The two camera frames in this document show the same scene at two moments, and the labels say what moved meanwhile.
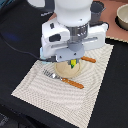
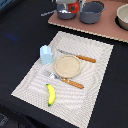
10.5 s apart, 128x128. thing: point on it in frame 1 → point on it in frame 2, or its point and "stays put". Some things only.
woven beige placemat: [61, 98] stays put
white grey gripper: [69, 43] → [61, 2]
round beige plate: [66, 70] stays put
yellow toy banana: [73, 63] → [52, 94]
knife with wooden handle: [89, 59] stays put
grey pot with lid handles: [96, 8] stays put
